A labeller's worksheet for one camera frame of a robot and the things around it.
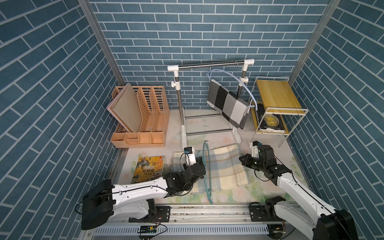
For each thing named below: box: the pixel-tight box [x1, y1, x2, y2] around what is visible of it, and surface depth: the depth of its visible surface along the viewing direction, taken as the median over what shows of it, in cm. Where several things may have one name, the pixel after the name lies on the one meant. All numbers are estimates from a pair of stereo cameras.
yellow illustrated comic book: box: [131, 156, 164, 184], surface depth 90 cm
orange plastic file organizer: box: [110, 86, 170, 149], surface depth 101 cm
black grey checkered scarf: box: [206, 79, 250, 129], surface depth 92 cm
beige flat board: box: [106, 83, 143, 133], surface depth 96 cm
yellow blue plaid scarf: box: [173, 144, 249, 193], surface depth 87 cm
